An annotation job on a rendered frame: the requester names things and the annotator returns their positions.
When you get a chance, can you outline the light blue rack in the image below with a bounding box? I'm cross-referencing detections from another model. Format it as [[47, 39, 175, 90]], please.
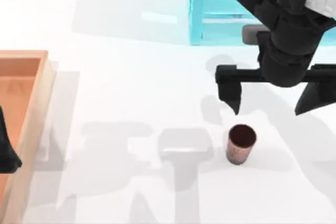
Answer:
[[188, 0, 263, 47]]

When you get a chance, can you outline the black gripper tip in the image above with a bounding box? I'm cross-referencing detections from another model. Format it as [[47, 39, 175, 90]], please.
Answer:
[[0, 105, 23, 175]]

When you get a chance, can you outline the shallow salmon-coloured box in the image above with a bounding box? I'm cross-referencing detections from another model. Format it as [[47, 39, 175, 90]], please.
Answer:
[[0, 49, 57, 221]]

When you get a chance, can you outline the grey rounded box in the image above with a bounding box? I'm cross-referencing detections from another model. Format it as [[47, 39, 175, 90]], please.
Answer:
[[241, 24, 271, 45]]

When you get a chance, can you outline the pink cup with dark inside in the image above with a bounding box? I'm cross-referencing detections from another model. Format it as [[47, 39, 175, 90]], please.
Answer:
[[226, 123, 257, 166]]

